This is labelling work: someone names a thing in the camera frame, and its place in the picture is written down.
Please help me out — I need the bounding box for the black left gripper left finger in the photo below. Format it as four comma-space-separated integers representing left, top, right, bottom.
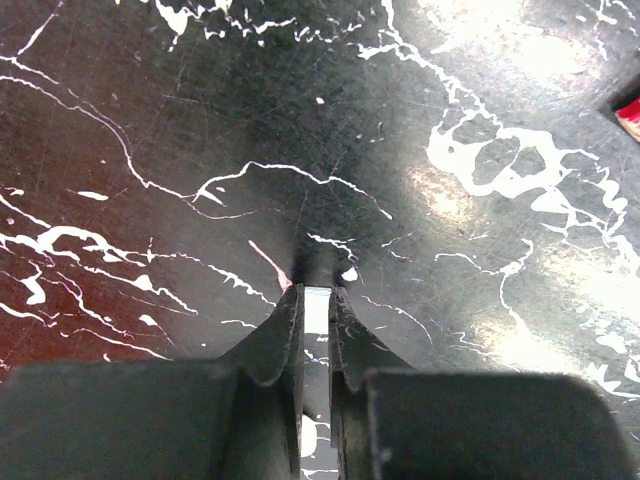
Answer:
1, 285, 304, 479

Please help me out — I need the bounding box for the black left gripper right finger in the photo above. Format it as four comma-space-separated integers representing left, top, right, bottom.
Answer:
329, 287, 637, 479

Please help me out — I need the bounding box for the staple box with tray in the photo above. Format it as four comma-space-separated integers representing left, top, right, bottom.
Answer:
615, 97, 640, 143

